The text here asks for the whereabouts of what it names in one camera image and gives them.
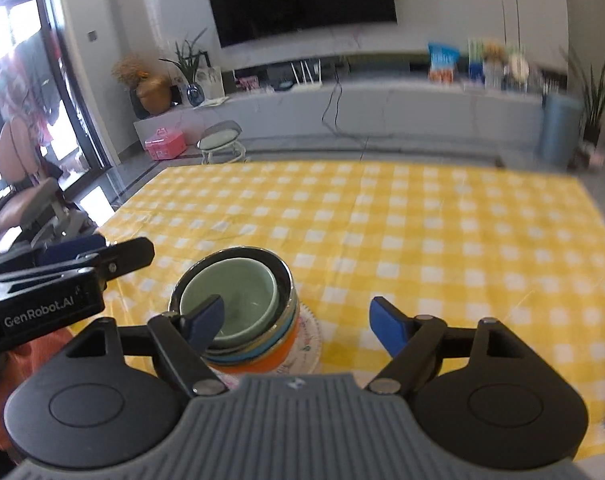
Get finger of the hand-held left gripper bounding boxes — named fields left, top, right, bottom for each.
left=0, top=234, right=107, bottom=275
left=0, top=237, right=156, bottom=288

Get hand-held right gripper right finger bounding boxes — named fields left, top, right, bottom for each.
left=365, top=296, right=531, bottom=396

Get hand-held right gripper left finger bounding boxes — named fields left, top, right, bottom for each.
left=67, top=295, right=228, bottom=397

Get green ceramic bowl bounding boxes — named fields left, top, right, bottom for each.
left=180, top=255, right=278, bottom=348

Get blue steel bowl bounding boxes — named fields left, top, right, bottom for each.
left=175, top=250, right=293, bottom=363

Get clear glass printed plate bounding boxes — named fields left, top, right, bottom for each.
left=282, top=304, right=324, bottom=376

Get orange steel bowl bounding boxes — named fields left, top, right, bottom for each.
left=168, top=246, right=302, bottom=375

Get person's left hand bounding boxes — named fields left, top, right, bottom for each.
left=0, top=327, right=76, bottom=461

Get brown office chair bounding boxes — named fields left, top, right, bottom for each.
left=0, top=115, right=90, bottom=256

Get yellow checked tablecloth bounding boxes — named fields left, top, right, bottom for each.
left=65, top=160, right=605, bottom=461

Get pink storage box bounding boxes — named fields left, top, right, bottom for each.
left=145, top=127, right=186, bottom=160

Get small round stool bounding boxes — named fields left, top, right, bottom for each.
left=197, top=121, right=246, bottom=165

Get golden vase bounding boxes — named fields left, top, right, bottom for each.
left=136, top=76, right=172, bottom=116

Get sliding glass door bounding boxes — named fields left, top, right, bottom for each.
left=0, top=0, right=118, bottom=206

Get dried flower bunch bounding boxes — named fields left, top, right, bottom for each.
left=111, top=55, right=148, bottom=86

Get green leafy stems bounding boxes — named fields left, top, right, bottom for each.
left=160, top=27, right=208, bottom=86

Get marble television cabinet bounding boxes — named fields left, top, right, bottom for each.
left=132, top=77, right=546, bottom=153

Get white router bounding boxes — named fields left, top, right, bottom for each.
left=290, top=59, right=326, bottom=90

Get blue metal trash can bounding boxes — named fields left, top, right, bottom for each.
left=539, top=92, right=583, bottom=170

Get pink patterned bag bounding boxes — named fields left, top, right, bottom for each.
left=577, top=142, right=605, bottom=171

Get blue snack bag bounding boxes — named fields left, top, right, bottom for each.
left=427, top=41, right=460, bottom=83

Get grey ribbed pot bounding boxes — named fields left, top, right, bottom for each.
left=483, top=60, right=506, bottom=90

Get green picture board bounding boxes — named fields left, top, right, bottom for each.
left=467, top=37, right=526, bottom=81

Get round paper fan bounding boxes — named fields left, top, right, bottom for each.
left=507, top=52, right=529, bottom=81

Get long leaf potted plant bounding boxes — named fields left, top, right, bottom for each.
left=560, top=47, right=605, bottom=146

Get spoon picture frame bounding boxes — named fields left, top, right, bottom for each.
left=197, top=65, right=226, bottom=99

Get black power cable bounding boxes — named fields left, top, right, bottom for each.
left=321, top=72, right=368, bottom=156

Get black wall television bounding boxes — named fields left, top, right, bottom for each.
left=201, top=0, right=398, bottom=49

